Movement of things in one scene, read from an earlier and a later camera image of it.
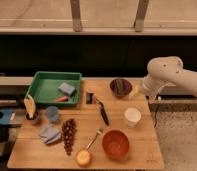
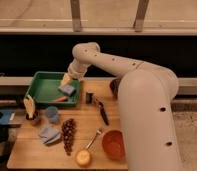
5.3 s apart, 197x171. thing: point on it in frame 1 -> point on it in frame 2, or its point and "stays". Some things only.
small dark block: [89, 98] stays
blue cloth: [49, 135] stays
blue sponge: [66, 88] stays
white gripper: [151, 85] -> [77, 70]
